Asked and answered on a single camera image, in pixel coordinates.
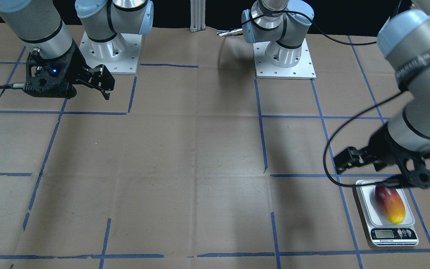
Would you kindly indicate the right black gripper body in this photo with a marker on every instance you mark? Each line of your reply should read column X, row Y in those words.
column 75, row 65

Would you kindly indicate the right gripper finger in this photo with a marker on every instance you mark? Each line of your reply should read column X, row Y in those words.
column 101, row 79

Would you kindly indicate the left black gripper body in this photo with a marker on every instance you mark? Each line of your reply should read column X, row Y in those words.
column 386, row 147

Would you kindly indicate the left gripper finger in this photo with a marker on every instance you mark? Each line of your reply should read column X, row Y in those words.
column 351, row 157

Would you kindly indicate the red yellow mango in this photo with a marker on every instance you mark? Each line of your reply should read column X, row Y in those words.
column 390, row 203

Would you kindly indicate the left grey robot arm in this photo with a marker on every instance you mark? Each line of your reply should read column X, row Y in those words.
column 404, row 140

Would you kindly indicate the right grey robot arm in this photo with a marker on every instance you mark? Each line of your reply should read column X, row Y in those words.
column 37, row 23

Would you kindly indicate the white kitchen scale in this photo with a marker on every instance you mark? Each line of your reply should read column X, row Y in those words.
column 380, row 232

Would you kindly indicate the brown table mat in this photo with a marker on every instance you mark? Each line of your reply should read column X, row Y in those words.
column 194, row 163

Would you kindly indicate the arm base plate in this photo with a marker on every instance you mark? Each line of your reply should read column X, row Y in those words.
column 120, row 55
column 277, row 30

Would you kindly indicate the aluminium profile post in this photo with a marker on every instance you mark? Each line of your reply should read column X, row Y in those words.
column 197, row 16

